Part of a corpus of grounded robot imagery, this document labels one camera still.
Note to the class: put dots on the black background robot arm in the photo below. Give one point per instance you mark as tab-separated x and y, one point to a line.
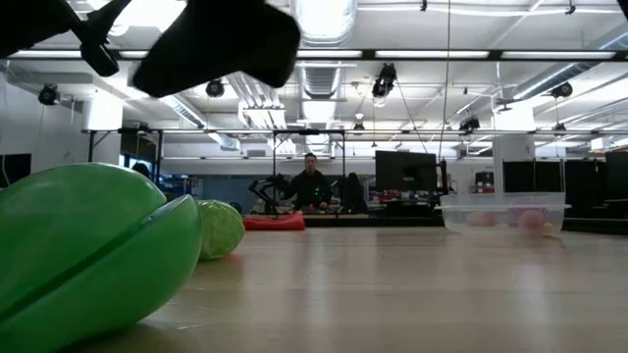
262	188

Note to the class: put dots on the person seated at desk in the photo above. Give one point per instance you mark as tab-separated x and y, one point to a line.
310	188

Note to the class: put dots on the black office chair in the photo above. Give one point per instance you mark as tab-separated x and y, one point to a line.
354	193

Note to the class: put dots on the small pink toy fruit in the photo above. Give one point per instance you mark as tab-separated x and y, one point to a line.
483	219

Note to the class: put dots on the white building column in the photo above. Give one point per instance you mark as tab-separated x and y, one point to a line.
512	162

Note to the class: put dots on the yellow toy pepper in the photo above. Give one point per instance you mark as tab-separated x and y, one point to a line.
550	228

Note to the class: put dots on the light green toy cabbage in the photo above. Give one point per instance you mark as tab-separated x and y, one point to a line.
221	230

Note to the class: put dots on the black ceiling-hung camera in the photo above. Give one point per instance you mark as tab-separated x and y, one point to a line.
562	90
48	94
215	88
385	81
469	124

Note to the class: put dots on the pink toy peach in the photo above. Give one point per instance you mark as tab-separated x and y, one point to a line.
532	220

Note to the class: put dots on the black room divider panel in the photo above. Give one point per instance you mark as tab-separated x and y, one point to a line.
532	176

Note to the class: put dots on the black computer monitor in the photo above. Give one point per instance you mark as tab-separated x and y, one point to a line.
404	171

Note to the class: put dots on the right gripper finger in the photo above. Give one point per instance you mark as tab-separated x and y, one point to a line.
221	44

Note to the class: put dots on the person with bowed head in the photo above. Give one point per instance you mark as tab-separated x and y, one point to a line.
141	170

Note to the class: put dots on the clear plastic tupperware container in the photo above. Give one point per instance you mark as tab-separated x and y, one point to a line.
503	198

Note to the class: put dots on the bright green toy pepper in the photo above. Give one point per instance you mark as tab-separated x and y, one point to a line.
73	235

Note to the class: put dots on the dark wall screen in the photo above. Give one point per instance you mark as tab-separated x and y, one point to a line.
15	170

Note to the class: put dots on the red folded cloth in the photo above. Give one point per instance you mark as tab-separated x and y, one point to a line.
275	223

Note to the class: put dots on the silver ceiling air duct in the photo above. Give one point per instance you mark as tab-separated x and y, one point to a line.
324	19

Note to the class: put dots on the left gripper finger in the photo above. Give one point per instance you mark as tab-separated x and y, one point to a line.
105	17
100	60

